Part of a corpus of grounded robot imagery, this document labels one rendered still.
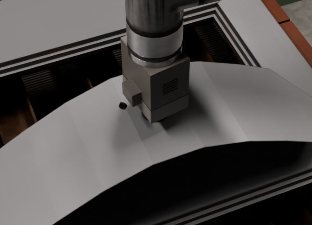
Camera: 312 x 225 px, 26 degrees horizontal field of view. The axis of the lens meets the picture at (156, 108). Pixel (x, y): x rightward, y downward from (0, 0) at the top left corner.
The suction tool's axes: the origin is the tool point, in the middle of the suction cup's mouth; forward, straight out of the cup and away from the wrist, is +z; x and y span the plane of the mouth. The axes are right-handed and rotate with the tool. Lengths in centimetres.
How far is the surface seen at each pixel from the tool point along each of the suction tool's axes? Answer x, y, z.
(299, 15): 59, -32, 33
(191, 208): 1.5, 9.1, 15.7
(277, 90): 24.4, 0.4, 8.0
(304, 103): 28.4, 3.5, 10.6
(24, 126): -12.6, -34.1, 32.2
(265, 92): 21.2, 0.8, 6.2
